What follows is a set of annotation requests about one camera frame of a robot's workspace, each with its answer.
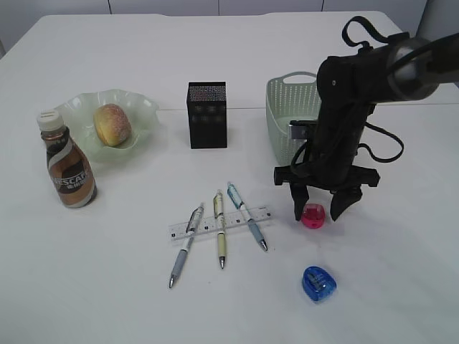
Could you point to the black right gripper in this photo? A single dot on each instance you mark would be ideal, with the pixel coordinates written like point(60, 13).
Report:
point(329, 158)

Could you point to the pink pencil sharpener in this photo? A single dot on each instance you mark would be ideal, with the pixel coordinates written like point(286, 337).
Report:
point(313, 216)

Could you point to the blue pencil sharpener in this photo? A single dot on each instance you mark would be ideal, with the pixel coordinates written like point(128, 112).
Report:
point(317, 282)

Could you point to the sugared bread roll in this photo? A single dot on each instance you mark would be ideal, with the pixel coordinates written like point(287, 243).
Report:
point(112, 124)

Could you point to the brown Nescafe coffee bottle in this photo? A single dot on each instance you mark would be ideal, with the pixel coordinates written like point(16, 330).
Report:
point(67, 165)

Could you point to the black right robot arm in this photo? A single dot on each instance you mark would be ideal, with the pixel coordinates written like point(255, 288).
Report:
point(350, 87)

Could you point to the blue pen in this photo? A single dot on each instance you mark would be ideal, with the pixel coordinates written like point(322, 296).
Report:
point(240, 205)

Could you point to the green plastic basket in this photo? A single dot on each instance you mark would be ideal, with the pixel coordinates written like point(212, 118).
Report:
point(293, 96)

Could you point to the yellow-green pen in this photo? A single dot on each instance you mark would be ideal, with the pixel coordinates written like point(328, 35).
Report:
point(221, 225)

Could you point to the black mesh pen holder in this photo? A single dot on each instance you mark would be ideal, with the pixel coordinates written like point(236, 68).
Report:
point(207, 113)

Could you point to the grey grip pen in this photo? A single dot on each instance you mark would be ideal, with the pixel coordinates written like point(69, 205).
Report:
point(192, 226)

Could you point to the green wavy glass plate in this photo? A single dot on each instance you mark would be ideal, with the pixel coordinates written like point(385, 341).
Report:
point(78, 112)

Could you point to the clear plastic ruler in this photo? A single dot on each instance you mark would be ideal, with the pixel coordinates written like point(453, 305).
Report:
point(208, 225)

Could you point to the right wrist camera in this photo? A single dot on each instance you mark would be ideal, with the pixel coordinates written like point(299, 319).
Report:
point(301, 129)

